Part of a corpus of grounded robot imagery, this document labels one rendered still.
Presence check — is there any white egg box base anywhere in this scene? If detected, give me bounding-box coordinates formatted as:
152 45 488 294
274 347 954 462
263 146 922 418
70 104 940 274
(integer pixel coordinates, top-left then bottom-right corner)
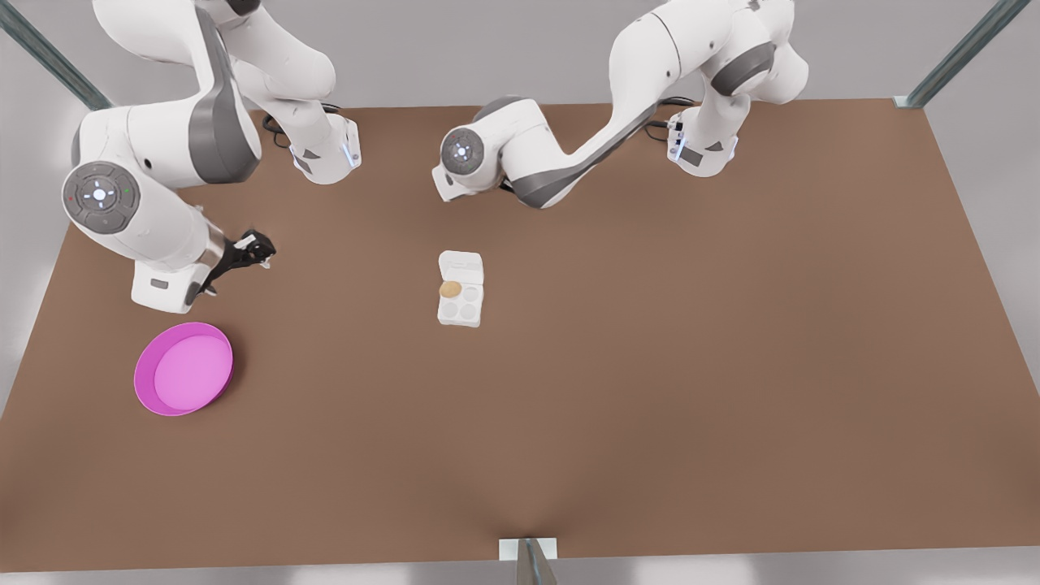
437 279 483 328

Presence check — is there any pink round plate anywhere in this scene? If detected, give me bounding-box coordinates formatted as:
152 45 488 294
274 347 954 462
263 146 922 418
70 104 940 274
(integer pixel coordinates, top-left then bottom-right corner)
134 322 236 418

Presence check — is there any black cable loop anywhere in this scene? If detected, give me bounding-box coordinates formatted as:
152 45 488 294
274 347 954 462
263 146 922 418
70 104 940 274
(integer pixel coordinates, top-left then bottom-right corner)
645 97 700 141
261 102 343 150

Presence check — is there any silver frame post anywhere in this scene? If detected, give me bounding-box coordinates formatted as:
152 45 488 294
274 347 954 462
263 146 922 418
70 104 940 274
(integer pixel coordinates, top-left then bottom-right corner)
498 537 560 585
0 0 114 111
893 0 1033 110

